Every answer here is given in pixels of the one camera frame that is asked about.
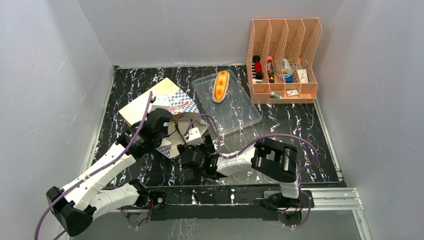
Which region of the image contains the checkered paper bread bag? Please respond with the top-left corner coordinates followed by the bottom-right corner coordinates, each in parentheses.
top-left (118, 78), bottom-right (209, 159)

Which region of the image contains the green tipped tube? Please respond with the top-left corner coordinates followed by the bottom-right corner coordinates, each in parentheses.
top-left (269, 91), bottom-right (284, 99)

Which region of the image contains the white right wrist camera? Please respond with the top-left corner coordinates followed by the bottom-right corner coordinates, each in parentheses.
top-left (184, 127), bottom-right (204, 146)

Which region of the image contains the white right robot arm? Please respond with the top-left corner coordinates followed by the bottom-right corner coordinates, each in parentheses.
top-left (177, 135), bottom-right (302, 210)

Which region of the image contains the clear plastic tray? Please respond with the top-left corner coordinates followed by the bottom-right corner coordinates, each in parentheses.
top-left (191, 69), bottom-right (263, 136)

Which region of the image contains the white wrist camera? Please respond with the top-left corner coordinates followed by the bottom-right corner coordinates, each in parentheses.
top-left (184, 127), bottom-right (204, 146)
top-left (149, 94), bottom-right (170, 112)

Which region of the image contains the red black dumbbell toy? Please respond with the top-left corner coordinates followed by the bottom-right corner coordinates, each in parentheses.
top-left (252, 55), bottom-right (264, 80)

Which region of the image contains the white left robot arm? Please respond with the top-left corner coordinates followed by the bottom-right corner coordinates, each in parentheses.
top-left (46, 108), bottom-right (173, 237)

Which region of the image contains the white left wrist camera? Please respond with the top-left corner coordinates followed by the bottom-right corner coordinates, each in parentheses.
top-left (149, 94), bottom-right (170, 112)

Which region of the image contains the red pink bottle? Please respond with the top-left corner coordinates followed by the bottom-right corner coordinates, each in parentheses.
top-left (266, 56), bottom-right (275, 84)

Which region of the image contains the round yellow fake bun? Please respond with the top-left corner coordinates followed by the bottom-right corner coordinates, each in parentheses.
top-left (172, 113), bottom-right (184, 120)

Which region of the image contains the small white card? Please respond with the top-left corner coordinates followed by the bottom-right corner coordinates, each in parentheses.
top-left (286, 89), bottom-right (299, 98)

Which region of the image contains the peach desk file organizer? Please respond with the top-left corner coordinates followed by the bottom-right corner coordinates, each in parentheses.
top-left (246, 18), bottom-right (323, 104)

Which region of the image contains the yellow fake bread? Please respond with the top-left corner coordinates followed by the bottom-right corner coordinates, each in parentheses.
top-left (212, 70), bottom-right (230, 104)

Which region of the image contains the blue tape roll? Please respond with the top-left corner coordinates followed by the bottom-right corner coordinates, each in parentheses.
top-left (281, 58), bottom-right (294, 83)

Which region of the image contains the white small box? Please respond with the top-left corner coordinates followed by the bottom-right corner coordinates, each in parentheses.
top-left (296, 58), bottom-right (309, 84)

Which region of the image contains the aluminium front rail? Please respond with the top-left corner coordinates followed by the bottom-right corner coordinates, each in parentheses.
top-left (148, 184), bottom-right (364, 211)

